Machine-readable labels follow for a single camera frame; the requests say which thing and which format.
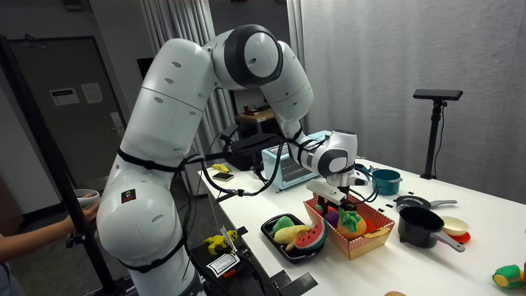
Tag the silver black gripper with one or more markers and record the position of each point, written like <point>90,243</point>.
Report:
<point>326,193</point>

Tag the purple eggplant plush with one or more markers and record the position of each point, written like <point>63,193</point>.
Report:
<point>333,218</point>

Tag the person forearm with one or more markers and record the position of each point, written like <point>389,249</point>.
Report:
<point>22,244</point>

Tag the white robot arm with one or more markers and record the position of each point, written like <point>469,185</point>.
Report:
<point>137,221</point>

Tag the pineapple plush toy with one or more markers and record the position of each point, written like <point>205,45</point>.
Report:
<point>351,224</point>

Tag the red checkered cardboard box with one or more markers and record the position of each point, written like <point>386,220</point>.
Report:
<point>379,229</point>

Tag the watermelon slice plush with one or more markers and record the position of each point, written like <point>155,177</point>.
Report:
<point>312,239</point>

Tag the green pear plush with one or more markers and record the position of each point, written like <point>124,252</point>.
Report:
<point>284,223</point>

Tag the yellow banana plush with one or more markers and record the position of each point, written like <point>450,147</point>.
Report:
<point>289,234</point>

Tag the teal toy pot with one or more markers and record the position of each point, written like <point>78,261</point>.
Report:
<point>387,182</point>

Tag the light blue toy oven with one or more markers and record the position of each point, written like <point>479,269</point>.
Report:
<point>289,172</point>

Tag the small black frying pan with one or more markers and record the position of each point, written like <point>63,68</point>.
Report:
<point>417,201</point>

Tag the black plastic tray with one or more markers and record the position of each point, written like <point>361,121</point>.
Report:
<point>289,251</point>

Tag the black toy saucepan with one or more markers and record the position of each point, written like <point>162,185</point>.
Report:
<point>422,228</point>

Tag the black camera stand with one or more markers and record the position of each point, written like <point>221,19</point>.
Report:
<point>440,100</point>

